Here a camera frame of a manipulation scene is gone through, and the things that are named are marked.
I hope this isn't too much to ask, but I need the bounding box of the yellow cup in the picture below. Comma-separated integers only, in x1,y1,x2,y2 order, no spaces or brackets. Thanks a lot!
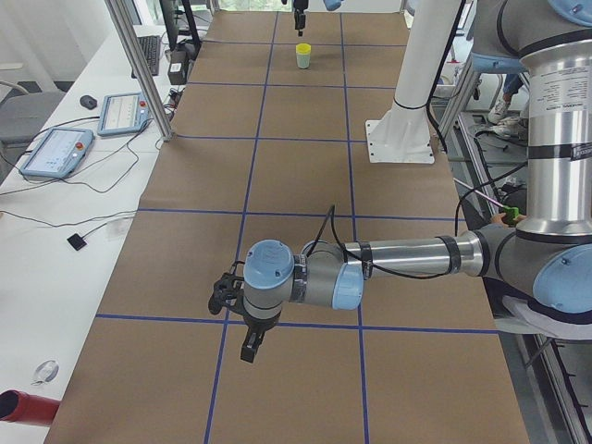
295,43,312,55

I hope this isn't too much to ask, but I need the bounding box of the black computer mouse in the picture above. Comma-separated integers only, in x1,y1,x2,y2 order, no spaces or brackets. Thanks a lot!
79,94,98,110

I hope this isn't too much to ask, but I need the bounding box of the black keyboard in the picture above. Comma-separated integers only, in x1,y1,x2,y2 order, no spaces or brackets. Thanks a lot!
137,35,161,76

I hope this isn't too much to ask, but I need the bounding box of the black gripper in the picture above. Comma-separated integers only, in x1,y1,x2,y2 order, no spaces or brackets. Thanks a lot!
208,272,279,363
292,0,309,36

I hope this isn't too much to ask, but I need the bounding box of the clear tape roll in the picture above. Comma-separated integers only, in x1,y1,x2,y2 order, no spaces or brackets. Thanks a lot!
31,360,59,386

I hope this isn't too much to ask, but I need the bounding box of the aluminium frame post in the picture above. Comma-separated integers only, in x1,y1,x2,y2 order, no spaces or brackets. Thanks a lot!
105,0,173,142

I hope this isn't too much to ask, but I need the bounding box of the small black square pad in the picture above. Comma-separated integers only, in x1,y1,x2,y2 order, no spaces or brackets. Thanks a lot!
67,233,87,251

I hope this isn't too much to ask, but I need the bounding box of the green cup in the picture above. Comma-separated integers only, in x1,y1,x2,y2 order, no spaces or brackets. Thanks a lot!
296,51,311,69

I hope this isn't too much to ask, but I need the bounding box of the blue teach pendant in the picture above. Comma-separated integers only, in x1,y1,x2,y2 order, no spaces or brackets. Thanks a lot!
19,128,94,179
97,92,150,137

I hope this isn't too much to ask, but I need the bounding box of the black power adapter box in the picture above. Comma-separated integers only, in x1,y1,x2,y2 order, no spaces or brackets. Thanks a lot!
167,51,189,85

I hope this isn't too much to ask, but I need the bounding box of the seated person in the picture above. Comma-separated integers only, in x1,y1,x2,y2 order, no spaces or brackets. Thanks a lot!
476,217,591,340

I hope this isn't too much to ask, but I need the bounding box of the red cylinder tube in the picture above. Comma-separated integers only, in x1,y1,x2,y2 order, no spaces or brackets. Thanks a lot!
1,389,60,426

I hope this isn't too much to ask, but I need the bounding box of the near blue teach pendant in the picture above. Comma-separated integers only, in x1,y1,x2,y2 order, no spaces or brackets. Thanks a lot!
19,128,94,179

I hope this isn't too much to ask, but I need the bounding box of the far blue teach pendant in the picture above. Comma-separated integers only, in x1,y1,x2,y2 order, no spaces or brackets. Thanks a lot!
97,92,150,137

